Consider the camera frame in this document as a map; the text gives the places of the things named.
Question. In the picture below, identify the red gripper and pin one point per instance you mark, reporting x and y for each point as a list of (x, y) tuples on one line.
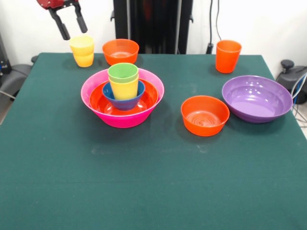
[(54, 3)]

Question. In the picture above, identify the small orange plastic bowl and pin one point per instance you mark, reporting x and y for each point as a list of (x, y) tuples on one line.
[(204, 129), (120, 60)]

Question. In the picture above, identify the green plastic cup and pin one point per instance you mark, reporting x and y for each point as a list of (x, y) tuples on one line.
[(123, 72)]

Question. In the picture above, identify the yellow plastic cup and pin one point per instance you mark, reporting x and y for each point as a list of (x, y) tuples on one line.
[(124, 91), (81, 45)]

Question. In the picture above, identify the blue plastic bowl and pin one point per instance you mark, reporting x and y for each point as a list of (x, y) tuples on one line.
[(124, 104)]

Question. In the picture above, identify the large orange plastic bowl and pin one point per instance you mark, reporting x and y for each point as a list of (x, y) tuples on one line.
[(151, 95)]

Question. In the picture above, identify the large pink plastic bowl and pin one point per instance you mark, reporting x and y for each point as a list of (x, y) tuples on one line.
[(120, 122)]

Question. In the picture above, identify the light orange plastic cup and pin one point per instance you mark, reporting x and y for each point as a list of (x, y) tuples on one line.
[(84, 61)]

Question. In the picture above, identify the black equipment box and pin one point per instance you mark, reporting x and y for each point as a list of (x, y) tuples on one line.
[(3, 55)]

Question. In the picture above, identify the black stand base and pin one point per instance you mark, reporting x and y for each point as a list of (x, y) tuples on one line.
[(16, 76), (286, 79)]

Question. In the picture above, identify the dark green tablecloth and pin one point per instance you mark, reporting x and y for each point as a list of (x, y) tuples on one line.
[(153, 187)]

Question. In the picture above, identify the purple plastic bowl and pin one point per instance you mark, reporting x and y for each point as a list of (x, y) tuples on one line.
[(256, 105)]

